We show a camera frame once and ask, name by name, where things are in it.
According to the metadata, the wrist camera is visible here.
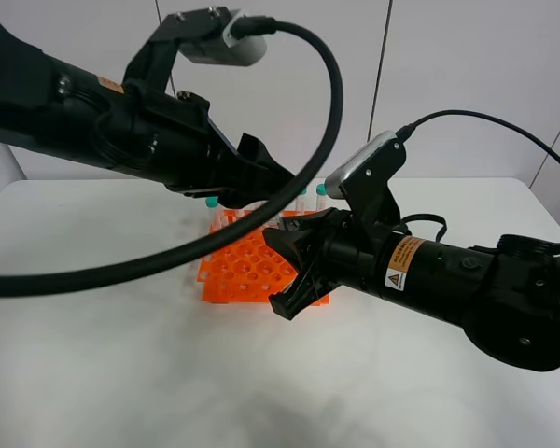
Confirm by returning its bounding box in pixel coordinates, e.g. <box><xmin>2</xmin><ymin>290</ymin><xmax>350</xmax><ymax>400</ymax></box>
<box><xmin>325</xmin><ymin>131</ymin><xmax>406</xmax><ymax>225</ymax></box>
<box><xmin>122</xmin><ymin>7</ymin><xmax>267</xmax><ymax>91</ymax></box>

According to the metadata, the orange test tube rack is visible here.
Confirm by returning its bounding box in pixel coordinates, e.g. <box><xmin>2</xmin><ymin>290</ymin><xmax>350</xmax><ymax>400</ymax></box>
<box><xmin>196</xmin><ymin>209</ymin><xmax>333</xmax><ymax>308</ymax></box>

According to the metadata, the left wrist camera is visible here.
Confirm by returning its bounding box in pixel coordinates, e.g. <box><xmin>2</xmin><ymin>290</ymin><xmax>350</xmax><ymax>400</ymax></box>
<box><xmin>122</xmin><ymin>7</ymin><xmax>267</xmax><ymax>91</ymax></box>

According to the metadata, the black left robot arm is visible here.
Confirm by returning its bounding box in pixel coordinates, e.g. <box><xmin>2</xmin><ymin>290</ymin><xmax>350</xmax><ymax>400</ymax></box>
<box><xmin>0</xmin><ymin>7</ymin><xmax>292</xmax><ymax>208</ymax></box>

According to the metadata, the black left camera cable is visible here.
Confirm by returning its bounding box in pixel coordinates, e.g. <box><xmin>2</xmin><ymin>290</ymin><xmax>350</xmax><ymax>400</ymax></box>
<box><xmin>0</xmin><ymin>16</ymin><xmax>344</xmax><ymax>300</ymax></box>

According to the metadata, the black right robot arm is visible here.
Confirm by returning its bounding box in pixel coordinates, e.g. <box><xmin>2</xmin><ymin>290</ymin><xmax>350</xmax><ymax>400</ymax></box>
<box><xmin>263</xmin><ymin>208</ymin><xmax>560</xmax><ymax>371</ymax></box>

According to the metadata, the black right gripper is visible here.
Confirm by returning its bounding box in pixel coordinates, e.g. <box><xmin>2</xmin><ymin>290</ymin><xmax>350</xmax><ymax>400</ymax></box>
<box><xmin>263</xmin><ymin>209</ymin><xmax>392</xmax><ymax>320</ymax></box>

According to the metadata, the black camera cable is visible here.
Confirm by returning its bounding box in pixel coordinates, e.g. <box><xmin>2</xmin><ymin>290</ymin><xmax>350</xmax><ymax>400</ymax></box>
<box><xmin>0</xmin><ymin>16</ymin><xmax>344</xmax><ymax>300</ymax></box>
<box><xmin>396</xmin><ymin>109</ymin><xmax>560</xmax><ymax>184</ymax></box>

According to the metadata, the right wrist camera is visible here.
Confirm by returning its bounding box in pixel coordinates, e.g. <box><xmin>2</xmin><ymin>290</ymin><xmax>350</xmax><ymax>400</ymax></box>
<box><xmin>325</xmin><ymin>131</ymin><xmax>406</xmax><ymax>225</ymax></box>

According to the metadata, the test tube with teal cap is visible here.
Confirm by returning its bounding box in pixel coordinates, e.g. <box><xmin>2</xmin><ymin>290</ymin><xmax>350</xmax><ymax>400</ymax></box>
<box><xmin>315</xmin><ymin>183</ymin><xmax>328</xmax><ymax>212</ymax></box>

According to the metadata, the test tube second row left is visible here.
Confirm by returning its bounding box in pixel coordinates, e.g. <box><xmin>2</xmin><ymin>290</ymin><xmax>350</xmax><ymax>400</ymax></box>
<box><xmin>205</xmin><ymin>196</ymin><xmax>223</xmax><ymax>232</ymax></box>

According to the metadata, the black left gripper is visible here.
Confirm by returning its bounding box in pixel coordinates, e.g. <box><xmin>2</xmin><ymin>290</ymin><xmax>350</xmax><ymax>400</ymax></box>
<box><xmin>97</xmin><ymin>88</ymin><xmax>295</xmax><ymax>209</ymax></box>

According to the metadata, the black right camera cable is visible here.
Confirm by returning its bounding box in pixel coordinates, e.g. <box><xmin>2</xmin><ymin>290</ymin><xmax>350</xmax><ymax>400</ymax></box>
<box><xmin>396</xmin><ymin>109</ymin><xmax>560</xmax><ymax>184</ymax></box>

